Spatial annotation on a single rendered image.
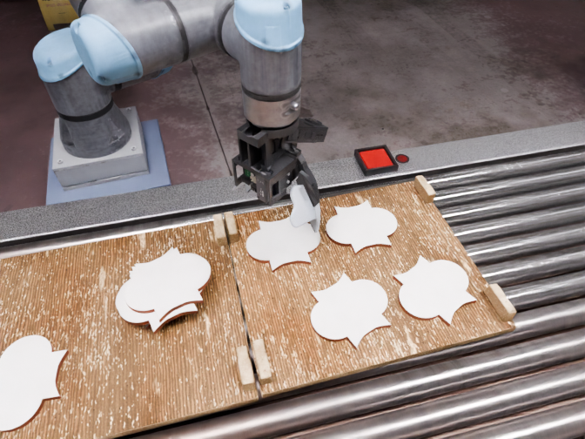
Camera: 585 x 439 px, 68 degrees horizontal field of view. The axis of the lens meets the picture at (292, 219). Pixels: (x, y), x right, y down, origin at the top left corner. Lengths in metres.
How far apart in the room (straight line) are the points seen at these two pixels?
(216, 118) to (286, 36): 2.27
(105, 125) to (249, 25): 0.59
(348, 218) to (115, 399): 0.49
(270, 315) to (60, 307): 0.34
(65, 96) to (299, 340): 0.65
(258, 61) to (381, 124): 2.23
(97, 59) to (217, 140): 2.07
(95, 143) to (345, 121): 1.90
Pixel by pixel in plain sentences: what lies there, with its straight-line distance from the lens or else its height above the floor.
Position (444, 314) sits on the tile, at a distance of 0.74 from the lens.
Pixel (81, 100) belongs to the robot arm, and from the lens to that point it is 0.99.
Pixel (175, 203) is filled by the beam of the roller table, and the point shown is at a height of 0.92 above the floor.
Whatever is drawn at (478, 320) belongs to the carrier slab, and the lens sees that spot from 0.76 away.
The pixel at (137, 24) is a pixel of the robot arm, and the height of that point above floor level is 1.34.
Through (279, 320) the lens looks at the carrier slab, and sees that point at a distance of 0.70.
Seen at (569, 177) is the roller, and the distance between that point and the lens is 1.12.
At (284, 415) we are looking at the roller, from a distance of 0.66.
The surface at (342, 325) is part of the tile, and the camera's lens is 0.69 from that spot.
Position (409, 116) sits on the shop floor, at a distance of 2.83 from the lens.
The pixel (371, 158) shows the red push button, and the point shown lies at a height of 0.93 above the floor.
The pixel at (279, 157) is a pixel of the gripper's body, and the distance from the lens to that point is 0.62.
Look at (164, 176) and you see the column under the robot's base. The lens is 1.06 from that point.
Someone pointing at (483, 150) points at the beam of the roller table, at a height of 0.92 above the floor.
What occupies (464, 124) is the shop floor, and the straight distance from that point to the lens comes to 2.87.
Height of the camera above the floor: 1.55
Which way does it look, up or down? 48 degrees down
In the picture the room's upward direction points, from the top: straight up
